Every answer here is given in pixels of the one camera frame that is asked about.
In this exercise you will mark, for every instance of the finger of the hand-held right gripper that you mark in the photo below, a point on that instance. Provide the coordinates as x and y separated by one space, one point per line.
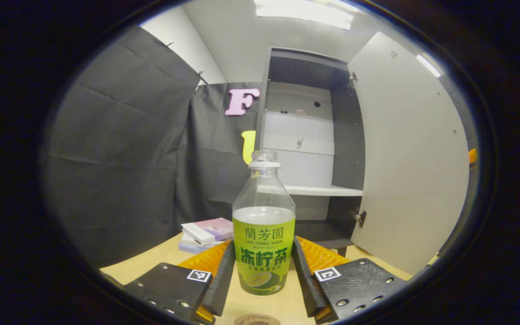
472 156

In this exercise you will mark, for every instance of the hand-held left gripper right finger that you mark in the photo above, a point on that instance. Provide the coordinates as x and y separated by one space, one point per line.
303 280

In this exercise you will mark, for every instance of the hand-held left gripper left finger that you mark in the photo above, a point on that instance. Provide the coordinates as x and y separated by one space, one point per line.
221 280

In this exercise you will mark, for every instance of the green label bottle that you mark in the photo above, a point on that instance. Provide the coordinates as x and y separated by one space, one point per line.
263 243

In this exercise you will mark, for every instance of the round brown coaster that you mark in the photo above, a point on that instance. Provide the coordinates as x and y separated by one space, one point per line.
257 320

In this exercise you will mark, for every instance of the white cabinet door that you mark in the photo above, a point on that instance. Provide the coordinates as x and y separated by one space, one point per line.
413 171

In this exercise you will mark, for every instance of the grey cabinet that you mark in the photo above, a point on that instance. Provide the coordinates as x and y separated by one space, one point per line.
348 149

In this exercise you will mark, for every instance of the blue book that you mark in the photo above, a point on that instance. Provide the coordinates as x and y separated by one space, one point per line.
192 248

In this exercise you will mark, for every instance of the white book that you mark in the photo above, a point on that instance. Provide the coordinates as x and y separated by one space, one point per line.
197 234

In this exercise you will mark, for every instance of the pink book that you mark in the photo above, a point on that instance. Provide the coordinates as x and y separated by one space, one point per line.
217 227

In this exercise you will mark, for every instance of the ceiling light panel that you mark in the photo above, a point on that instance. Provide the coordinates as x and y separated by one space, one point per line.
428 65
305 13

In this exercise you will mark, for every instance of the black backdrop cloth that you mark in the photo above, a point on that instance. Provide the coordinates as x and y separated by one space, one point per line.
120 158

